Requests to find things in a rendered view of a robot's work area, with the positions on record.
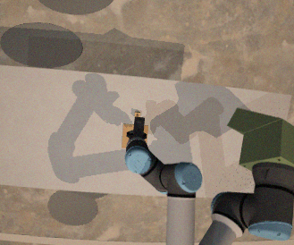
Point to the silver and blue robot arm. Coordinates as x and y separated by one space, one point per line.
267 213

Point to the orange square mat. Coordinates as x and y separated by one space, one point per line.
126 128

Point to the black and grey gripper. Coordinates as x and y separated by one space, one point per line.
130 134

